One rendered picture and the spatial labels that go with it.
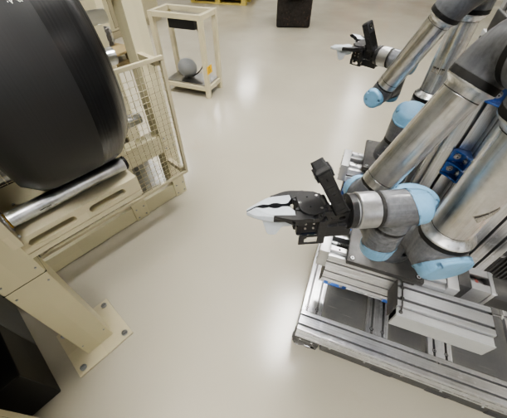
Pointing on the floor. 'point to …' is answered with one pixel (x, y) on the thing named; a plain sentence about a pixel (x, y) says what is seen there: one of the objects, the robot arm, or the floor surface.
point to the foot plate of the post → (83, 363)
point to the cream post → (36, 289)
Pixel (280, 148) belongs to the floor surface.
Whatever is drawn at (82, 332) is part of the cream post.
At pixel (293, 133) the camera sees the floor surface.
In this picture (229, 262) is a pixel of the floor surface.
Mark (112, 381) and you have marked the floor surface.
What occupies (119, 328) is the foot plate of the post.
